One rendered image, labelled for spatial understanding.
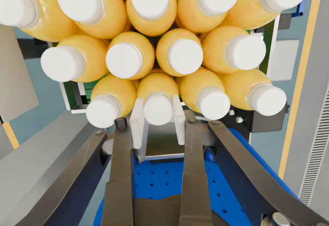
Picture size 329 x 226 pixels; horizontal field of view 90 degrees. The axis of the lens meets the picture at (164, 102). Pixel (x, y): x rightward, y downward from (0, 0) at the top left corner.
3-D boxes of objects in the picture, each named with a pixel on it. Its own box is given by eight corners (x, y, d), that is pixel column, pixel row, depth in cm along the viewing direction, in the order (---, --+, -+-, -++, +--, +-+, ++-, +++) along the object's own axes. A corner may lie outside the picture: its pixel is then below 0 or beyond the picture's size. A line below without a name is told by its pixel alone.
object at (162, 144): (149, 132, 42) (146, 167, 30) (148, 124, 41) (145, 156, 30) (188, 129, 42) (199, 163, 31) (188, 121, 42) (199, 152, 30)
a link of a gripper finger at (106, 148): (129, 154, 14) (94, 158, 14) (136, 126, 19) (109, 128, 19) (127, 139, 13) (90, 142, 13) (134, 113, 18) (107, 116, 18)
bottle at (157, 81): (175, 67, 39) (190, 88, 22) (168, 95, 42) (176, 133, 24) (146, 60, 39) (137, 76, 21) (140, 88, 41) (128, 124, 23)
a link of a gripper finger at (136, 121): (140, 148, 16) (132, 149, 16) (145, 117, 22) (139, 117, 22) (136, 120, 15) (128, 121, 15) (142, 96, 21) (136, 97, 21)
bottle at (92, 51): (130, 56, 38) (107, 69, 21) (107, 74, 39) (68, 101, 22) (109, 29, 36) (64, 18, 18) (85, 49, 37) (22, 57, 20)
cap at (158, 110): (175, 96, 22) (176, 101, 21) (168, 121, 24) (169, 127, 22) (147, 89, 22) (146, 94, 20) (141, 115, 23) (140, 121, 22)
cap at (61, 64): (90, 66, 21) (84, 68, 19) (68, 85, 21) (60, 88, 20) (66, 39, 19) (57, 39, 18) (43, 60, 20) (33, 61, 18)
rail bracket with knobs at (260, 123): (223, 114, 45) (241, 134, 35) (224, 88, 42) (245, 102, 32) (259, 112, 45) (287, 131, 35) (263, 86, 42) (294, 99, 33)
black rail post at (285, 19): (253, 33, 38) (277, 31, 30) (255, 18, 37) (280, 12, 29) (263, 32, 38) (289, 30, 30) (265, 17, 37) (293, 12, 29)
